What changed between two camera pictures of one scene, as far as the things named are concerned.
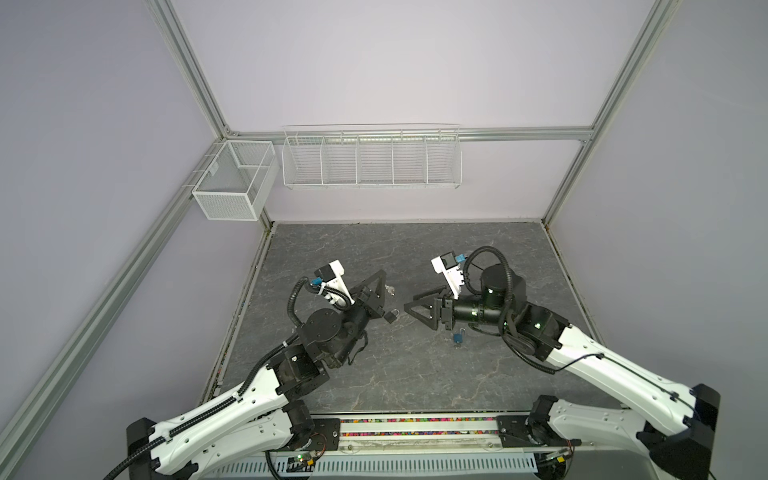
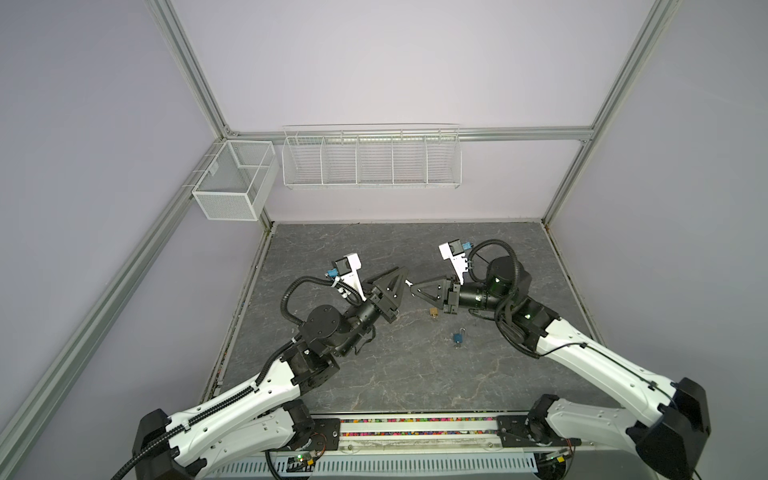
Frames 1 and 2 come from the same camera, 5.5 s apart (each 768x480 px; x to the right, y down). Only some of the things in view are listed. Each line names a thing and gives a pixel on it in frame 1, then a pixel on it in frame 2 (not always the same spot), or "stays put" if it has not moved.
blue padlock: [458, 338] stays put
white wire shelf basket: [366, 156] stays put
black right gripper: [433, 304] → [454, 297]
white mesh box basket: [238, 181] stays put
